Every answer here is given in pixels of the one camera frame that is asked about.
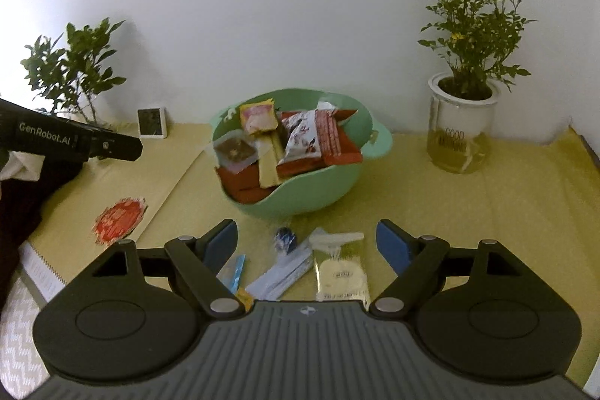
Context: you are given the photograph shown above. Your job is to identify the light blue snack packet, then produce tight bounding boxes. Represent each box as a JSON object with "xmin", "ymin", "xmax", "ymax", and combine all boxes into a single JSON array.
[{"xmin": 217, "ymin": 254, "xmax": 246, "ymax": 294}]

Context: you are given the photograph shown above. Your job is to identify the clear packet brown cake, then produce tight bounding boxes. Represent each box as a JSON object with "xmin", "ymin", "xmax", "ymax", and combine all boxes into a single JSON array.
[{"xmin": 210, "ymin": 130, "xmax": 258, "ymax": 174}]

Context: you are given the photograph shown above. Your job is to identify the white digital clock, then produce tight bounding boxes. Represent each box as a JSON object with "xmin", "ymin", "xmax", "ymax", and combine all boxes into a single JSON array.
[{"xmin": 136, "ymin": 108, "xmax": 168, "ymax": 139}]

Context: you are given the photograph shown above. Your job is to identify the brown and tan snack bar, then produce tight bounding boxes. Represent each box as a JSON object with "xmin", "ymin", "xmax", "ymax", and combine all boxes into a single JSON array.
[{"xmin": 255, "ymin": 132, "xmax": 283, "ymax": 189}]

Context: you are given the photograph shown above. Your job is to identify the yellow-green table cloth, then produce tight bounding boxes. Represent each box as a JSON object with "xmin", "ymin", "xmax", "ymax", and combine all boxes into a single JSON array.
[{"xmin": 30, "ymin": 130, "xmax": 599, "ymax": 384}]

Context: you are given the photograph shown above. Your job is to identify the orange white snack stick packet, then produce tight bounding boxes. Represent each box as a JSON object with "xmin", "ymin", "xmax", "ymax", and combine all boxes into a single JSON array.
[{"xmin": 235, "ymin": 241, "xmax": 313, "ymax": 310}]

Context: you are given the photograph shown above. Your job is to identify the long cream snack packet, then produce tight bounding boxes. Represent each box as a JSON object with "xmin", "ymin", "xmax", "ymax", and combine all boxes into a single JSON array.
[{"xmin": 308, "ymin": 228, "xmax": 370, "ymax": 309}]

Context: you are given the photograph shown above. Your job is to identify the white folded towel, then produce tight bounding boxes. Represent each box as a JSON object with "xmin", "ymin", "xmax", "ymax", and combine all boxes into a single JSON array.
[{"xmin": 0, "ymin": 151, "xmax": 45, "ymax": 183}]

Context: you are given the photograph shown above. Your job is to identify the red-brown snack bar wrapper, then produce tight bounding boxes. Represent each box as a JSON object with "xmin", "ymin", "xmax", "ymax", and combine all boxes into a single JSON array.
[{"xmin": 216, "ymin": 163, "xmax": 276, "ymax": 204}]

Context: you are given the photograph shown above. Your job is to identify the red and pink jelly packet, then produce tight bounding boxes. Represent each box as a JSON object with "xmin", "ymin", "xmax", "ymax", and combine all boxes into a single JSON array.
[{"xmin": 239, "ymin": 99, "xmax": 279, "ymax": 135}]

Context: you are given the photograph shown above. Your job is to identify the blue foil candy ball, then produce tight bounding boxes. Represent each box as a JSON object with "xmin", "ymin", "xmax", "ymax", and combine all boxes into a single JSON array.
[{"xmin": 274, "ymin": 228, "xmax": 297, "ymax": 256}]

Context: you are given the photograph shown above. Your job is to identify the red white date snack bag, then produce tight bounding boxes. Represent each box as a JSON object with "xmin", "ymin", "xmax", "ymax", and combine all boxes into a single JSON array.
[{"xmin": 277, "ymin": 109, "xmax": 363, "ymax": 178}]

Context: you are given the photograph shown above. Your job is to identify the glass vase with leafy plant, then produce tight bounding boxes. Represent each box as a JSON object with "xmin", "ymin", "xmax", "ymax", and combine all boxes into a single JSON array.
[{"xmin": 20, "ymin": 17, "xmax": 126, "ymax": 127}]

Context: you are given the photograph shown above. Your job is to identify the round red paper coaster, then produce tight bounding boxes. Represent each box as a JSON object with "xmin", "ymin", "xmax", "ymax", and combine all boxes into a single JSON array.
[{"xmin": 93, "ymin": 198, "xmax": 147, "ymax": 246}]

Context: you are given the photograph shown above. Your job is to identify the white pot with plant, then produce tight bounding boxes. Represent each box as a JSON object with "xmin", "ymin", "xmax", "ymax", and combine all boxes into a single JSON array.
[{"xmin": 418, "ymin": 0, "xmax": 531, "ymax": 174}]

